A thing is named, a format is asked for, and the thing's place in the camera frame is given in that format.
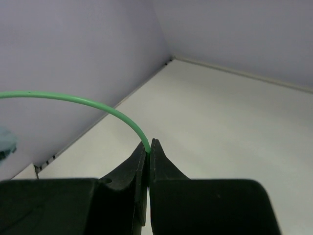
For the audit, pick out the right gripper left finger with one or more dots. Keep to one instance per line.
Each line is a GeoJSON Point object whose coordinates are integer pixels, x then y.
{"type": "Point", "coordinates": [112, 205]}

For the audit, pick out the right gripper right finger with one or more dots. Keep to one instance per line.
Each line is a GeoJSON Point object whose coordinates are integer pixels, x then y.
{"type": "Point", "coordinates": [183, 206]}

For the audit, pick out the light blue headphones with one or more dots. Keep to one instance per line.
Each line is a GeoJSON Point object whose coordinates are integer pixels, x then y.
{"type": "Point", "coordinates": [8, 143]}

